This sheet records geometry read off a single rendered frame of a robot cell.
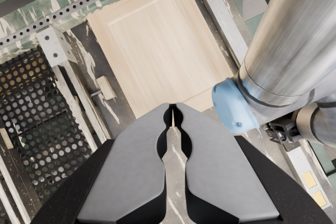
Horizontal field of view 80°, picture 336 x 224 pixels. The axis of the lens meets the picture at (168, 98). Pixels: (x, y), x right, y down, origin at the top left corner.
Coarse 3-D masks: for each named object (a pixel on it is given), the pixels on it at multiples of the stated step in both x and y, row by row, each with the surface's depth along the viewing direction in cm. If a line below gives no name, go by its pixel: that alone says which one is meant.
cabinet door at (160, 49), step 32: (128, 0) 72; (160, 0) 72; (192, 0) 72; (96, 32) 72; (128, 32) 72; (160, 32) 72; (192, 32) 72; (128, 64) 72; (160, 64) 72; (192, 64) 71; (224, 64) 71; (128, 96) 71; (160, 96) 71; (192, 96) 71
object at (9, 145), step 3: (0, 129) 71; (3, 129) 72; (0, 132) 70; (3, 132) 72; (6, 132) 73; (3, 135) 71; (6, 135) 72; (3, 138) 70; (6, 138) 72; (6, 141) 71; (9, 141) 72; (6, 144) 70; (9, 144) 72; (9, 147) 71; (12, 147) 72
